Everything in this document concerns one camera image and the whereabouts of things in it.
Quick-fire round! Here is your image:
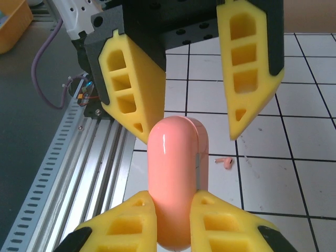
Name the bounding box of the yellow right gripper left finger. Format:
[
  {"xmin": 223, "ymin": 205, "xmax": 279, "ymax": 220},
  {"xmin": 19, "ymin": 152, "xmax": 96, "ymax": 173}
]
[{"xmin": 54, "ymin": 190, "xmax": 158, "ymax": 252}]

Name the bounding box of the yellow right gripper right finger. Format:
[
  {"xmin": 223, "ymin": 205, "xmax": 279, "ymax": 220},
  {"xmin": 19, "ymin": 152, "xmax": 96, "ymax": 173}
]
[{"xmin": 189, "ymin": 190, "xmax": 302, "ymax": 252}]

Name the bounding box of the pink earbud charging case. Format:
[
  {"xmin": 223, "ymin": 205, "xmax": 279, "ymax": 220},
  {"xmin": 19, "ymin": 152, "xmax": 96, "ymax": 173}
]
[{"xmin": 146, "ymin": 116, "xmax": 210, "ymax": 251}]

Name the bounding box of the yellow plastic bin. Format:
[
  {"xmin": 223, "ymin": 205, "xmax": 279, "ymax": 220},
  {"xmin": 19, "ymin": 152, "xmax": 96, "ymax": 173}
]
[{"xmin": 0, "ymin": 0, "xmax": 34, "ymax": 55}]

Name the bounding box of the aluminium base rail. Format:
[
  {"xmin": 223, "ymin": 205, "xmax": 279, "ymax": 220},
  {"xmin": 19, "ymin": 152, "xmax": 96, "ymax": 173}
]
[{"xmin": 34, "ymin": 115, "xmax": 137, "ymax": 252}]

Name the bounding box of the pink wireless earbud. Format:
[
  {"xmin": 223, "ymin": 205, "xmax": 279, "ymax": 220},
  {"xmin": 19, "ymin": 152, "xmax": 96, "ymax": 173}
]
[{"xmin": 214, "ymin": 156, "xmax": 234, "ymax": 170}]

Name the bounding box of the grey slotted cable duct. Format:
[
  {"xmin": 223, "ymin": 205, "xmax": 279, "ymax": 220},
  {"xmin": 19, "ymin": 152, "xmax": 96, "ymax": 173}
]
[{"xmin": 0, "ymin": 75, "xmax": 91, "ymax": 252}]

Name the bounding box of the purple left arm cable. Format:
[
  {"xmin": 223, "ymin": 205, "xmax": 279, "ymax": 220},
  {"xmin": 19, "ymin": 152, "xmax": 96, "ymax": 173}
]
[{"xmin": 30, "ymin": 17, "xmax": 91, "ymax": 110}]

